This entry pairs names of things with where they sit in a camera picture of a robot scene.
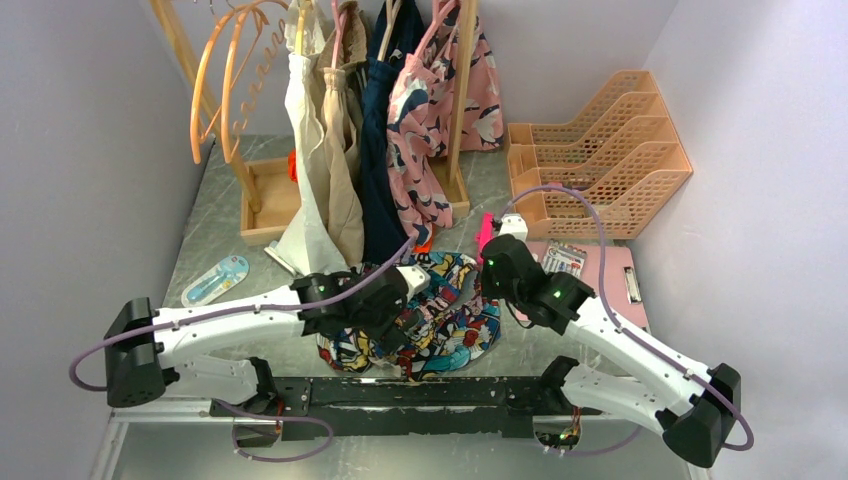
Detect pink clip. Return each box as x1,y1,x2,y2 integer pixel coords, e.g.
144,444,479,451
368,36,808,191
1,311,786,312
475,212,494,250

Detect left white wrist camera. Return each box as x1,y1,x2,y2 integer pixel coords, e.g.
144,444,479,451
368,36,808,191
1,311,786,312
397,265,430,300

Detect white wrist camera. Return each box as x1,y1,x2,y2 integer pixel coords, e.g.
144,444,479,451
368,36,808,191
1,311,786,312
397,265,430,300
496,213,529,242

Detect beige hanging garment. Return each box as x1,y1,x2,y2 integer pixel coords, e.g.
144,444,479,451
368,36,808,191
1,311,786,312
316,1,368,266

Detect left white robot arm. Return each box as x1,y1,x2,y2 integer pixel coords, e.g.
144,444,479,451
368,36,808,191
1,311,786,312
104,266,430,416

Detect pink floral hanging garment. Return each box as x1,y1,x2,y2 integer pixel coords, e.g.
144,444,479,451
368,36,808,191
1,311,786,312
387,1,504,244

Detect orange plastic file organizer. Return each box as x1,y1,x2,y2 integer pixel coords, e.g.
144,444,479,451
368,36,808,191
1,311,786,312
506,70,693,240

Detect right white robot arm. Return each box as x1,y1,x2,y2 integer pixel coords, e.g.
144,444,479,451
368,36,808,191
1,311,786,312
481,235,741,468

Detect orange hanger outer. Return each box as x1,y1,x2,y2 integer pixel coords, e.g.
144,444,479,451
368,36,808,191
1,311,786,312
189,1,287,164

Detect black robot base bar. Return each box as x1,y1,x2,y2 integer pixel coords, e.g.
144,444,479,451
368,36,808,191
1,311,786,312
236,376,574,446

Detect comic print shorts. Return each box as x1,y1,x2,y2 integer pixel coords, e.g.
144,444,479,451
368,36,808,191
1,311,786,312
316,251,501,382

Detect wooden clothes rack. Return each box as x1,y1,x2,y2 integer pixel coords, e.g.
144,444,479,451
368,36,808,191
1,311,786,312
176,3,474,245

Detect navy hanging garment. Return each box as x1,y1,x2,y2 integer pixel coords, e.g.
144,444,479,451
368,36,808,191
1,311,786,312
360,1,425,264

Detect orange hanger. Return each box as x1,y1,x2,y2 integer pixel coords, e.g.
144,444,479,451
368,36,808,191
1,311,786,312
220,1,290,166
189,1,287,164

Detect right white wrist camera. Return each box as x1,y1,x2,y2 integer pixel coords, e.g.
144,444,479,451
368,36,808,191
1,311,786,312
496,213,529,242

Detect blue toothbrush package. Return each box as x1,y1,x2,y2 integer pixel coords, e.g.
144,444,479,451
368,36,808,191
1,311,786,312
180,255,250,308

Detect marker pen set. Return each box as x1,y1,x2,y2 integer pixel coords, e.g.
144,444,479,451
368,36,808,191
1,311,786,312
541,240,588,279

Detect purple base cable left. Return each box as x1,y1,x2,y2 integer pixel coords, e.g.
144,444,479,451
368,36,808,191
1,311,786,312
230,410,334,464

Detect white hanging garment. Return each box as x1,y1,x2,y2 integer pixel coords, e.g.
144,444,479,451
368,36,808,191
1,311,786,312
265,1,347,277

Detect orange hanger inner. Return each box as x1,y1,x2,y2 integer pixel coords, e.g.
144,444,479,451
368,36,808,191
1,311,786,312
220,1,290,166

